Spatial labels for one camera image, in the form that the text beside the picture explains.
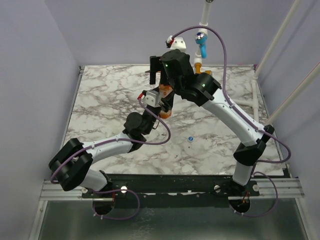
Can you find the orange label tea bottle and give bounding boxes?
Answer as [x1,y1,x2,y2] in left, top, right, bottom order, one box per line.
[158,84,175,119]

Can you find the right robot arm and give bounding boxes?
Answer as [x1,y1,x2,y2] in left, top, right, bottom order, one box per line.
[149,49,274,196]

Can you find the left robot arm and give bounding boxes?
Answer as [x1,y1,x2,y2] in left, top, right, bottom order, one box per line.
[48,88,175,198]

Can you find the orange plastic faucet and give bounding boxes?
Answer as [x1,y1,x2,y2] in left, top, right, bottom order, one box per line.
[194,62,213,77]

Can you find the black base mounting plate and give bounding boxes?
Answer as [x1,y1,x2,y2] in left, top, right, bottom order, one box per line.
[82,174,260,209]

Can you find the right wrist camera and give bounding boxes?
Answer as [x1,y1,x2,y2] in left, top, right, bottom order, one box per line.
[165,35,187,53]

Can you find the white PVC pipe frame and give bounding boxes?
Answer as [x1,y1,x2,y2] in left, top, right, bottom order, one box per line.
[192,0,320,126]

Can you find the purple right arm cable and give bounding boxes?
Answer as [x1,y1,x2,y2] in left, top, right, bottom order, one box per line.
[172,26,292,217]

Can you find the aluminium rail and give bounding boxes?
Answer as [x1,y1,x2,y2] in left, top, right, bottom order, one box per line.
[40,174,305,202]

